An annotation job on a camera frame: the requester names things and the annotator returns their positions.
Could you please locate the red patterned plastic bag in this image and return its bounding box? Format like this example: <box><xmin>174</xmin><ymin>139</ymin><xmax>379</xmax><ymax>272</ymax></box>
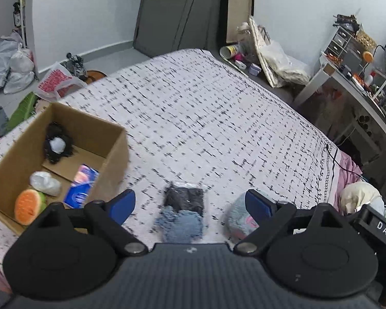
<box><xmin>33</xmin><ymin>63</ymin><xmax>87</xmax><ymax>102</ymax></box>

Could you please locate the white desk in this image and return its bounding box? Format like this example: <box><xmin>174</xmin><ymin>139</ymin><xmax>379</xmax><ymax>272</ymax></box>
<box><xmin>292</xmin><ymin>52</ymin><xmax>386</xmax><ymax>136</ymax></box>

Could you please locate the paper cup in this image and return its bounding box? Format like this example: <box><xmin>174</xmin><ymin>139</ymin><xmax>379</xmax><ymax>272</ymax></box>
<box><xmin>219</xmin><ymin>44</ymin><xmax>241</xmax><ymax>60</ymax></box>

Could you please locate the plush hamburger toy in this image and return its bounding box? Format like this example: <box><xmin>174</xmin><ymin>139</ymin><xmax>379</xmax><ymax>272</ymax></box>
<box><xmin>14</xmin><ymin>189</ymin><xmax>47</xmax><ymax>226</ymax></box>

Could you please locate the framed board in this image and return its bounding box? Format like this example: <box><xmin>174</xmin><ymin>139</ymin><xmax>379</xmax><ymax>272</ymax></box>
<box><xmin>225</xmin><ymin>0</ymin><xmax>255</xmax><ymax>43</ymax></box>

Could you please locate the brown cardboard box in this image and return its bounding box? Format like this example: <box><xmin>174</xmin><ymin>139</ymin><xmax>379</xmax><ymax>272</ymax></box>
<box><xmin>0</xmin><ymin>103</ymin><xmax>129</xmax><ymax>235</ymax></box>

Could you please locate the dark grey door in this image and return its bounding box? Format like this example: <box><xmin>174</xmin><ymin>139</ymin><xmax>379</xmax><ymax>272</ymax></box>
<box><xmin>133</xmin><ymin>0</ymin><xmax>226</xmax><ymax>57</ymax></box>

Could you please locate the blue denim plush toy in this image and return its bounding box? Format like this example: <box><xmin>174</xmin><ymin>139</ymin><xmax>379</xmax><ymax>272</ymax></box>
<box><xmin>155</xmin><ymin>206</ymin><xmax>204</xmax><ymax>243</ymax></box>

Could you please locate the white plastic bag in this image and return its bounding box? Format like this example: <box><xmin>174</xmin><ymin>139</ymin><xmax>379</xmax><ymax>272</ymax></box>
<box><xmin>30</xmin><ymin>171</ymin><xmax>62</xmax><ymax>197</ymax></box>
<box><xmin>3</xmin><ymin>45</ymin><xmax>35</xmax><ymax>94</ymax></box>

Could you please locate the grey plastic bag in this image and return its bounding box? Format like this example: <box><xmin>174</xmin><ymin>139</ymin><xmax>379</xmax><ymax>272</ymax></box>
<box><xmin>0</xmin><ymin>31</ymin><xmax>22</xmax><ymax>89</ymax></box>

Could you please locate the beige tote bag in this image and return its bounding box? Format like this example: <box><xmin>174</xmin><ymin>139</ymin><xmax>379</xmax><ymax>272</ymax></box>
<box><xmin>247</xmin><ymin>15</ymin><xmax>311</xmax><ymax>88</ymax></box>

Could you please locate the blue tissue pack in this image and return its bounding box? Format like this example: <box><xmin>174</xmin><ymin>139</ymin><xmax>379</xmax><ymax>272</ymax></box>
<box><xmin>64</xmin><ymin>164</ymin><xmax>99</xmax><ymax>209</ymax></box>

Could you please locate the grey pink fuzzy slipper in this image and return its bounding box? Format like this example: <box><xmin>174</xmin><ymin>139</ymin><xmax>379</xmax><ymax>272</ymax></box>
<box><xmin>226</xmin><ymin>193</ymin><xmax>259</xmax><ymax>241</ymax></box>

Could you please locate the cream pillow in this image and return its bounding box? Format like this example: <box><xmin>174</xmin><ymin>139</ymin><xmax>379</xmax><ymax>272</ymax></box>
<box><xmin>339</xmin><ymin>181</ymin><xmax>385</xmax><ymax>215</ymax></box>

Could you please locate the green leaf mat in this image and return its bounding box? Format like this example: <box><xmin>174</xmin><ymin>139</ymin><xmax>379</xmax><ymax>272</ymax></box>
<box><xmin>7</xmin><ymin>92</ymin><xmax>41</xmax><ymax>132</ymax></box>

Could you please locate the white patterned bed cover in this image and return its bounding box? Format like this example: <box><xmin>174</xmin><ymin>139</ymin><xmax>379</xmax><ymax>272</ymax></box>
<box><xmin>0</xmin><ymin>47</ymin><xmax>345</xmax><ymax>264</ymax></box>

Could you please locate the black packaged cloth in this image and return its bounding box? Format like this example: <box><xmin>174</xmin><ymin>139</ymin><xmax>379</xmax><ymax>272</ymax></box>
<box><xmin>164</xmin><ymin>183</ymin><xmax>204</xmax><ymax>216</ymax></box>

